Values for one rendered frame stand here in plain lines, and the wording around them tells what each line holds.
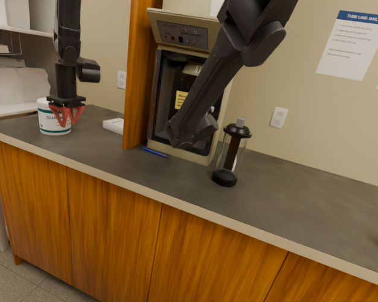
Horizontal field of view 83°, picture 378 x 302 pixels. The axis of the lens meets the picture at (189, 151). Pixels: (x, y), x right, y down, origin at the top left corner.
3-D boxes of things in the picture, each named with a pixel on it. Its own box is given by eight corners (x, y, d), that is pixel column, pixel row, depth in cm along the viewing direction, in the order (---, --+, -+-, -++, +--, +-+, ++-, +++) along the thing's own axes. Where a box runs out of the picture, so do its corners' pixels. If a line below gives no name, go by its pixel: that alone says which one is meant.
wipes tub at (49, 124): (57, 124, 112) (55, 96, 107) (77, 131, 109) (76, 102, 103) (33, 130, 101) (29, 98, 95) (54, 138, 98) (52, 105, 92)
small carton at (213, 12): (211, 20, 76) (215, 0, 74) (225, 23, 75) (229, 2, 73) (209, 17, 71) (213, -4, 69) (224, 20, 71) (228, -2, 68)
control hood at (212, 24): (157, 42, 88) (160, 14, 84) (234, 57, 80) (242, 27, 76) (143, 39, 78) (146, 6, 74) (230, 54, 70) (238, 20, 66)
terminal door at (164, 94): (148, 138, 104) (158, 48, 88) (208, 157, 97) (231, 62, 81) (147, 139, 103) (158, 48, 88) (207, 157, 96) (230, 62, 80)
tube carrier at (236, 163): (221, 169, 96) (233, 123, 88) (242, 180, 90) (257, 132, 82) (206, 175, 89) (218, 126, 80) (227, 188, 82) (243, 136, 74)
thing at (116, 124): (118, 123, 130) (118, 117, 129) (138, 131, 124) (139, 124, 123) (102, 127, 120) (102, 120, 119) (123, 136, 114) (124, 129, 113)
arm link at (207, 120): (164, 123, 65) (174, 148, 63) (194, 102, 60) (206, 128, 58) (184, 129, 75) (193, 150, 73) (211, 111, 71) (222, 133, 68)
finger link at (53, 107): (82, 126, 76) (81, 100, 73) (65, 131, 70) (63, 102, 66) (66, 121, 78) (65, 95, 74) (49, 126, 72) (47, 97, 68)
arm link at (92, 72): (56, 33, 64) (63, 45, 59) (95, 41, 71) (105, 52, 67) (56, 72, 71) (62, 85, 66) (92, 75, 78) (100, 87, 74)
